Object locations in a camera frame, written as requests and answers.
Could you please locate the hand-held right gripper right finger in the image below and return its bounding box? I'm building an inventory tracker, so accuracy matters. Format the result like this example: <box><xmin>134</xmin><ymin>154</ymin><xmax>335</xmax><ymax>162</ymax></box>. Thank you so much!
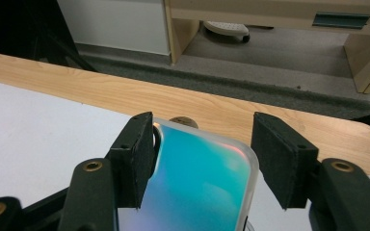
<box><xmin>250</xmin><ymin>111</ymin><xmax>370</xmax><ymax>231</ymax></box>

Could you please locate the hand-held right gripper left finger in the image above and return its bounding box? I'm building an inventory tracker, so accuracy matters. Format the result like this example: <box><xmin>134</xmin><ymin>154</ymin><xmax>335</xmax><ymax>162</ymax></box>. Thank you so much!
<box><xmin>57</xmin><ymin>111</ymin><xmax>158</xmax><ymax>231</ymax></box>

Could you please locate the iridescent blue phone case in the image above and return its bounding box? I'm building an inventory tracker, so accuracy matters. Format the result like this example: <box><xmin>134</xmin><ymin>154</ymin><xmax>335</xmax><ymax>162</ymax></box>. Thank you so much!
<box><xmin>118</xmin><ymin>117</ymin><xmax>260</xmax><ymax>231</ymax></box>

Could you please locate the light wooden table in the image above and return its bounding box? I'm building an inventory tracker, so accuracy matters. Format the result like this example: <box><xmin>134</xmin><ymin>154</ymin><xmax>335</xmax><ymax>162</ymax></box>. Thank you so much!
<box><xmin>0</xmin><ymin>51</ymin><xmax>370</xmax><ymax>181</ymax></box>

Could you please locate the white cabinet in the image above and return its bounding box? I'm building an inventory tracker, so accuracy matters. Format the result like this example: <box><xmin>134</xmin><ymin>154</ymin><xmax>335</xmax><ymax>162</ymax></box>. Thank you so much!
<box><xmin>57</xmin><ymin>0</ymin><xmax>172</xmax><ymax>56</ymax></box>

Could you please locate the white wheeled base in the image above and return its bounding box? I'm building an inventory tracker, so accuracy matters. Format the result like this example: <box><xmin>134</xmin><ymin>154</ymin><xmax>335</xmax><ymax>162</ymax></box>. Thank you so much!
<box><xmin>202</xmin><ymin>20</ymin><xmax>251</xmax><ymax>44</ymax></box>

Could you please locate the beige wooden desk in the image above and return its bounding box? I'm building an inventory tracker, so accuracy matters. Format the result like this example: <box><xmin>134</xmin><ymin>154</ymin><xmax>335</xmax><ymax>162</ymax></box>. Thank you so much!
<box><xmin>163</xmin><ymin>0</ymin><xmax>370</xmax><ymax>94</ymax></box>

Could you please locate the black curtain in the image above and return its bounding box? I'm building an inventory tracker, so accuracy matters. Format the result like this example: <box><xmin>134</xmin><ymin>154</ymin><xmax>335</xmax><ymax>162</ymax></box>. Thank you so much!
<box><xmin>0</xmin><ymin>0</ymin><xmax>80</xmax><ymax>69</ymax></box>

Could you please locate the black metal frame strut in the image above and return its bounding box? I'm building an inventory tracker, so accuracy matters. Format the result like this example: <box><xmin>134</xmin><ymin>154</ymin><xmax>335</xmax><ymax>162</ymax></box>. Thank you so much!
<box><xmin>35</xmin><ymin>28</ymin><xmax>98</xmax><ymax>73</ymax></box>

